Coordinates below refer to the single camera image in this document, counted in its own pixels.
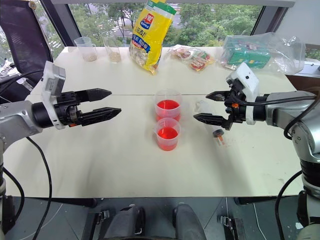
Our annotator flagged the clear measuring cup with grains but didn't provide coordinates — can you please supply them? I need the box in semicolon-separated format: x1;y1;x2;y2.
73;36;98;62

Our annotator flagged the green cardboard box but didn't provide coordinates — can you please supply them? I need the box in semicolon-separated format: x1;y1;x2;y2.
225;48;272;70

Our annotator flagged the yellow printed food bag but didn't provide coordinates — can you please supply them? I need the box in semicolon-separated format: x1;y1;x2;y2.
128;0;177;76

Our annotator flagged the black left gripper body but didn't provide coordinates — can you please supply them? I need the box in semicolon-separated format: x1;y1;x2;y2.
53;91;84;128

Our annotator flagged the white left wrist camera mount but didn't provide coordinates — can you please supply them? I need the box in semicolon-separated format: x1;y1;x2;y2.
40;60;67;131

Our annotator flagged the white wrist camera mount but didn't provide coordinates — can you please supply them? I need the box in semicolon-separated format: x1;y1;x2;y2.
40;60;67;131
225;62;260;126

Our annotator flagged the black table support bar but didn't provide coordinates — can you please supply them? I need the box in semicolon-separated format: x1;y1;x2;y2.
51;197;99;209
234;196;302;206

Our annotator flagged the brown wooden side desk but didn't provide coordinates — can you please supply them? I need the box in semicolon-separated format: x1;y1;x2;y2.
284;73;320;97

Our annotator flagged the dark rounded grey leg shape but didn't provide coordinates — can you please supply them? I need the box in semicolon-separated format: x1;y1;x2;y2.
103;203;146;240
172;203;207;240

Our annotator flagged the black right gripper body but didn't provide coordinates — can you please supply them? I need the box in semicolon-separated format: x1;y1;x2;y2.
223;80;251;131

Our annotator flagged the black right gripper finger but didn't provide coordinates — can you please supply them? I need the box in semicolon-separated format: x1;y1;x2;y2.
205;90;229;102
192;112;230;130

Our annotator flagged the tall clear glass with grains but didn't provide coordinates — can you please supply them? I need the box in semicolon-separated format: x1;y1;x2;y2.
100;33;123;64

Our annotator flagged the black robot body cable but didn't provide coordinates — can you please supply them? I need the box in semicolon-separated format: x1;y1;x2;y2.
274;170;304;240
1;166;26;226

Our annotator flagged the small clear cup red liquid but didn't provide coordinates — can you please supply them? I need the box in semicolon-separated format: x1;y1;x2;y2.
152;117;185;152

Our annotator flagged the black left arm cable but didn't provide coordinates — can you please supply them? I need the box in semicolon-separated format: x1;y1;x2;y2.
24;136;53;240

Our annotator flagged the clear plastic syringe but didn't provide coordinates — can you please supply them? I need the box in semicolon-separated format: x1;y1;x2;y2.
194;99;227;148

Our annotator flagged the clear crumpled plastic bag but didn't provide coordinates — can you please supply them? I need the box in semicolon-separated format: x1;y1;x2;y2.
219;31;307;75

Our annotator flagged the dark window frame post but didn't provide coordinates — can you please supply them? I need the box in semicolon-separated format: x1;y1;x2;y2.
249;5;289;48
40;0;83;48

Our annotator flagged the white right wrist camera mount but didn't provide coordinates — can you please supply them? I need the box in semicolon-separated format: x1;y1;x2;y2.
225;62;260;126

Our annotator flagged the large clear cup red liquid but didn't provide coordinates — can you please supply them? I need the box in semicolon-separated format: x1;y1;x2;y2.
154;88;183;123

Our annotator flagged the black mesh office chair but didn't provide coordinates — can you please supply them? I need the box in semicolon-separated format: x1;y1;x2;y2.
0;0;55;104

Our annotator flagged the pile of colourful snack packets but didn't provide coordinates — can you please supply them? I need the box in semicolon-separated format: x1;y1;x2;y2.
165;44;216;72

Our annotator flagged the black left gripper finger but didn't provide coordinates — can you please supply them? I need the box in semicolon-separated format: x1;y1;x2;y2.
74;87;113;104
79;107;123;127

